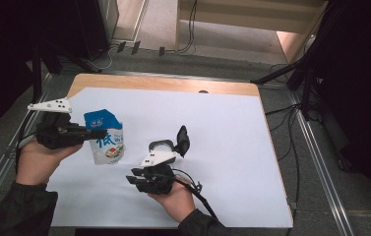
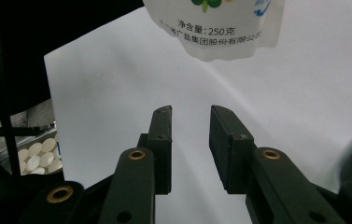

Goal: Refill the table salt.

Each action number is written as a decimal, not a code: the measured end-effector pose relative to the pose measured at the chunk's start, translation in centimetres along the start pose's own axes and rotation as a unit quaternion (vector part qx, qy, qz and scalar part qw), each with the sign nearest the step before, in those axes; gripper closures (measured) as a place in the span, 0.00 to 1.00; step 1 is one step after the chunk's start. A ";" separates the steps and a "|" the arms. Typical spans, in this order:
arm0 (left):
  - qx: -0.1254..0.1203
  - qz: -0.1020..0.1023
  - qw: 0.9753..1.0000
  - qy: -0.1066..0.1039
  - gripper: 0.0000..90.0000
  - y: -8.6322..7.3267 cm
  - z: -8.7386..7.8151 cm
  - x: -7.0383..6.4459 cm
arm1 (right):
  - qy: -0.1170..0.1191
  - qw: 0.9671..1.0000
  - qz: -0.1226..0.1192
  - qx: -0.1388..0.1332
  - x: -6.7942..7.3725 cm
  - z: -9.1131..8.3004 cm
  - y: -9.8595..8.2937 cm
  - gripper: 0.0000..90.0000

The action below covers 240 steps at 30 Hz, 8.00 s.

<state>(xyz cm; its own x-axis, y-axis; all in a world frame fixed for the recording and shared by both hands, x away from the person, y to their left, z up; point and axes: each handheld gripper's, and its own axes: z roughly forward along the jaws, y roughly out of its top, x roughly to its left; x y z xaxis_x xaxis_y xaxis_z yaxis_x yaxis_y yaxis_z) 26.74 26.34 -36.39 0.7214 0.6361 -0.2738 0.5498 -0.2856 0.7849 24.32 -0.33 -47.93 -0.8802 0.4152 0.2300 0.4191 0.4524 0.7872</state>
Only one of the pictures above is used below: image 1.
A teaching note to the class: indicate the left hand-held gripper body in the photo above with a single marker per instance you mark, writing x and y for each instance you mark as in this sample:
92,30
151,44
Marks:
55,134

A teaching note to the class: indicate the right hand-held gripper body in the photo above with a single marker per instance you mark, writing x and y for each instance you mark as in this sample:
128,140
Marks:
156,180

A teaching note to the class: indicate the blue and white milk carton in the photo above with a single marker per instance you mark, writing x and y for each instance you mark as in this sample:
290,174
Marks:
107,147

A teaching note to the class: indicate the person's right hand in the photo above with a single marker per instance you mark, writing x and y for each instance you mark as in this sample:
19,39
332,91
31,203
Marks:
178,201

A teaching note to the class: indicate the person's left hand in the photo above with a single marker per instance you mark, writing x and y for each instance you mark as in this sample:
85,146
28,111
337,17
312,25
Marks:
38,164

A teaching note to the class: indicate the white paper sheet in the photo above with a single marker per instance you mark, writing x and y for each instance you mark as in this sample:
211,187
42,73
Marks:
206,147

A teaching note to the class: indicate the black tripod stand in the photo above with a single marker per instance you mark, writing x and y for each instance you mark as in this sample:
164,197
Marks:
37,75
306,82

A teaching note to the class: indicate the black table grommet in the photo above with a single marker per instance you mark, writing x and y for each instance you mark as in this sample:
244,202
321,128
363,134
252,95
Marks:
203,91

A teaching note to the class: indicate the grey cabinet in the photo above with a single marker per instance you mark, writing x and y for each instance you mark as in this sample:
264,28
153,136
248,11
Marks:
109,16

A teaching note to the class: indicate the light wooden shelf unit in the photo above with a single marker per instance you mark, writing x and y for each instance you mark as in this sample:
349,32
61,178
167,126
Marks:
238,16

